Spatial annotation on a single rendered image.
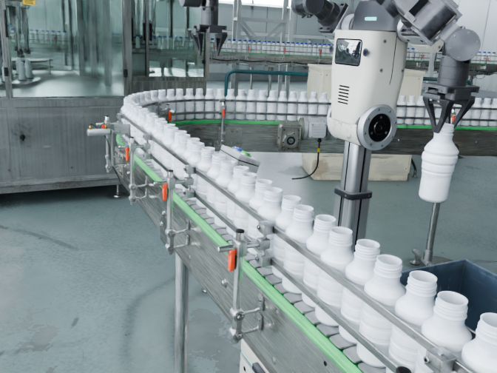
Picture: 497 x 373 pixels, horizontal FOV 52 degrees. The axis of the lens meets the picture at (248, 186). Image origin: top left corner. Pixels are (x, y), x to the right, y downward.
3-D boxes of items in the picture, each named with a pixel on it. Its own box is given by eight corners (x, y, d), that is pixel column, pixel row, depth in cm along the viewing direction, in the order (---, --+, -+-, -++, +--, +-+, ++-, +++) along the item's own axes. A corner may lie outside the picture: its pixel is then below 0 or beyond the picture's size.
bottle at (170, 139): (159, 177, 166) (159, 128, 162) (169, 173, 172) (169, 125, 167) (174, 180, 164) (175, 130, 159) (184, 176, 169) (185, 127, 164)
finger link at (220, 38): (200, 55, 174) (200, 26, 171) (219, 55, 177) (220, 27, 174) (207, 56, 168) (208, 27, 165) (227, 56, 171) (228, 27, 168)
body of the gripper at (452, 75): (479, 95, 104) (487, 58, 101) (444, 96, 99) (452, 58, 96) (453, 91, 109) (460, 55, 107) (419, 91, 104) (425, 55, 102)
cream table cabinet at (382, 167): (387, 166, 615) (400, 67, 581) (409, 181, 556) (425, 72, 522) (299, 165, 600) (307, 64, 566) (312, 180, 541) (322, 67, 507)
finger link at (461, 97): (469, 135, 106) (478, 89, 103) (445, 136, 102) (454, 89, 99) (443, 128, 111) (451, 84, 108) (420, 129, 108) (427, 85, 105)
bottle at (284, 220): (306, 277, 103) (313, 200, 98) (282, 283, 100) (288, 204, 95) (289, 265, 108) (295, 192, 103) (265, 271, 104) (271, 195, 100)
